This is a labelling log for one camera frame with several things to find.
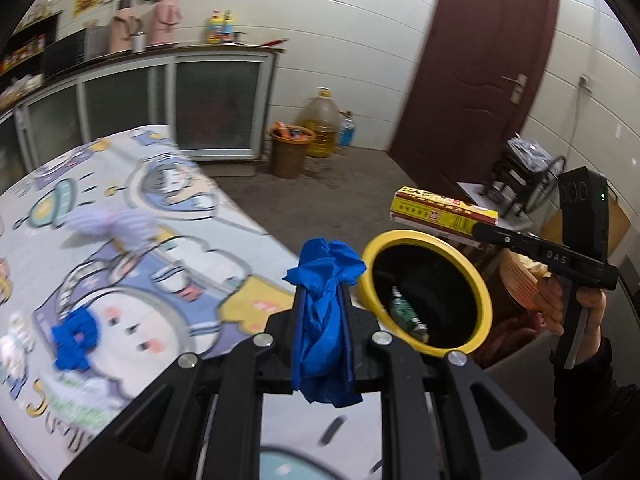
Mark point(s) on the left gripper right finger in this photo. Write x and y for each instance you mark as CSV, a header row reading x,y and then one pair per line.
x,y
444,418

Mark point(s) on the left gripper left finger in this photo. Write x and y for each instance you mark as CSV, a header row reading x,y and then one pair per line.
x,y
201,418

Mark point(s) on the white green wrapper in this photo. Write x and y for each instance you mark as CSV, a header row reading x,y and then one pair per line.
x,y
84,403

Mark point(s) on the blue glove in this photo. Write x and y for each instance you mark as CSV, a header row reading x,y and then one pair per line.
x,y
74,338
322,361

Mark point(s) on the yellow red long box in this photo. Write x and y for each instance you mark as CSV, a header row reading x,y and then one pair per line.
x,y
440,216

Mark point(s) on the white tissue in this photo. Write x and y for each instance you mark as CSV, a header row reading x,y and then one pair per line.
x,y
16,345

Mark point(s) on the yellow rimmed black trash bin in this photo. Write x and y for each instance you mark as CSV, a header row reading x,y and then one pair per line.
x,y
441,285

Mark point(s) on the kitchen counter cabinet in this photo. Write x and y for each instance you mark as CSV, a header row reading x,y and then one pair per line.
x,y
213,100

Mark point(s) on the person's right hand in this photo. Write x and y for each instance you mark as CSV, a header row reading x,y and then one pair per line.
x,y
549,302

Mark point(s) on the woven orange basket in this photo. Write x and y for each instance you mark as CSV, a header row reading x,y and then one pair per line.
x,y
519,275

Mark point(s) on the wooden stool table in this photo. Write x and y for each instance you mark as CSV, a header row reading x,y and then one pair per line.
x,y
509,217

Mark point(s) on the black cast iron machine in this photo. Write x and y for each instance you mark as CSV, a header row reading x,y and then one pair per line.
x,y
528,171

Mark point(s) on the cartoon astronaut tablecloth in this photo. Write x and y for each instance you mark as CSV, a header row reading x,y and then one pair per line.
x,y
210,279

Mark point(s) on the dark red wooden door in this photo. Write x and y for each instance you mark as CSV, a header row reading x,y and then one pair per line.
x,y
478,75

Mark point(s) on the blue label water bottle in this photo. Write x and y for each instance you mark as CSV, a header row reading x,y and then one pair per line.
x,y
347,130

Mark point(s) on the large cooking oil jug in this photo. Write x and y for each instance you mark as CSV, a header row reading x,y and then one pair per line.
x,y
322,116

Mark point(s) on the brown plastic waste bucket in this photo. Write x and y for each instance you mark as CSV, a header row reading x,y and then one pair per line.
x,y
289,146

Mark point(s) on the black microwave oven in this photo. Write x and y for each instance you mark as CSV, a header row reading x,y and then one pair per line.
x,y
74,49

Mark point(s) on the pink thermos left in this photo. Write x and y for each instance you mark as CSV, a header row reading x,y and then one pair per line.
x,y
124,26

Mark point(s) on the pink thermos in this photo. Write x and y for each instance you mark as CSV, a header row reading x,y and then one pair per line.
x,y
124,26
166,16

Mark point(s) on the black spice shelf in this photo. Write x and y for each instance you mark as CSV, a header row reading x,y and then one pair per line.
x,y
29,42

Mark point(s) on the yellow detergent bottles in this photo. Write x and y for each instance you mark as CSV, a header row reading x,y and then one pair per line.
x,y
220,28

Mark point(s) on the pink thermos right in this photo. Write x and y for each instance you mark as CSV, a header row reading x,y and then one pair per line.
x,y
166,16

